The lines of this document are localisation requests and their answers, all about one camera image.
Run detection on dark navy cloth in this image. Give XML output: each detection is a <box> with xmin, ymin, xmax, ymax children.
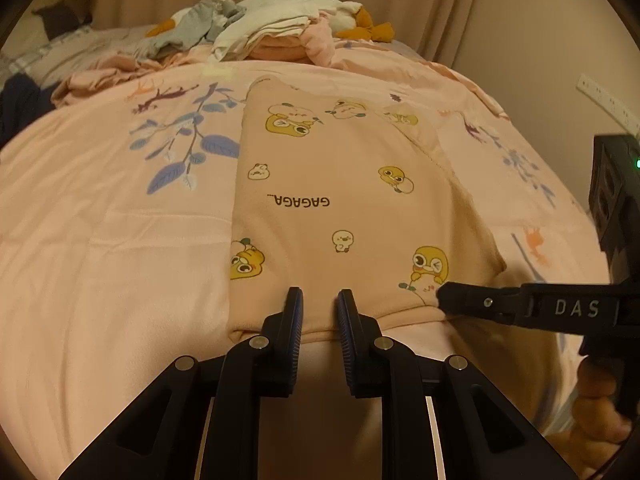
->
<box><xmin>0</xmin><ymin>74</ymin><xmax>56</xmax><ymax>147</ymax></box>

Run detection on peach cartoon print shirt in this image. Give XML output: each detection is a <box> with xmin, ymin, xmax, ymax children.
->
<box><xmin>229</xmin><ymin>75</ymin><xmax>506</xmax><ymax>347</ymax></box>

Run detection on grey plaid bedding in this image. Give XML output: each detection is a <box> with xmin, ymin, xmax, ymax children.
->
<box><xmin>0</xmin><ymin>25</ymin><xmax>157</xmax><ymax>92</ymax></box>

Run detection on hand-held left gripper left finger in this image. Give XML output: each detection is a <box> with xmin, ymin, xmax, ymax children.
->
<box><xmin>57</xmin><ymin>286</ymin><xmax>305</xmax><ymax>480</ymax></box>

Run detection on pink garment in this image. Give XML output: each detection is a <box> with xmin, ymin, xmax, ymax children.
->
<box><xmin>299</xmin><ymin>24</ymin><xmax>337</xmax><ymax>67</ymax></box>

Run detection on white wall socket strip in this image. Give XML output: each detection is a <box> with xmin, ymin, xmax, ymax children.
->
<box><xmin>575</xmin><ymin>72</ymin><xmax>640</xmax><ymax>137</ymax></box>

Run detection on peach folded garment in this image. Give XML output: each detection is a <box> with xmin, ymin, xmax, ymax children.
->
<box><xmin>248</xmin><ymin>34</ymin><xmax>307</xmax><ymax>63</ymax></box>

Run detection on black cushion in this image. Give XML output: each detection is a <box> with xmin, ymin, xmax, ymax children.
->
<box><xmin>32</xmin><ymin>5</ymin><xmax>94</xmax><ymax>42</ymax></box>

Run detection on crumpled pink cloth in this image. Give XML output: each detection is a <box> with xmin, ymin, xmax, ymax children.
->
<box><xmin>50</xmin><ymin>55</ymin><xmax>167</xmax><ymax>109</ymax></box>

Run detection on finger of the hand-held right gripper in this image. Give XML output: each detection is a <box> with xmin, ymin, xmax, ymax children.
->
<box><xmin>436</xmin><ymin>281</ymin><xmax>526</xmax><ymax>329</ymax></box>

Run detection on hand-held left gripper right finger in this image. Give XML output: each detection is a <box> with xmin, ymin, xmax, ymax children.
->
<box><xmin>334</xmin><ymin>288</ymin><xmax>561</xmax><ymax>480</ymax></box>

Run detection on pink printed bed cover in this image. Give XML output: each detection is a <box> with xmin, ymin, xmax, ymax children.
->
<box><xmin>0</xmin><ymin>42</ymin><xmax>617</xmax><ymax>480</ymax></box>

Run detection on person's right hand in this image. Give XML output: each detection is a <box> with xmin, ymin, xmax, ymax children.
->
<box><xmin>545</xmin><ymin>357</ymin><xmax>635</xmax><ymax>480</ymax></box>

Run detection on grey garment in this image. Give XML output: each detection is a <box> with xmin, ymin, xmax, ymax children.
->
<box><xmin>135</xmin><ymin>0</ymin><xmax>249</xmax><ymax>57</ymax></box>

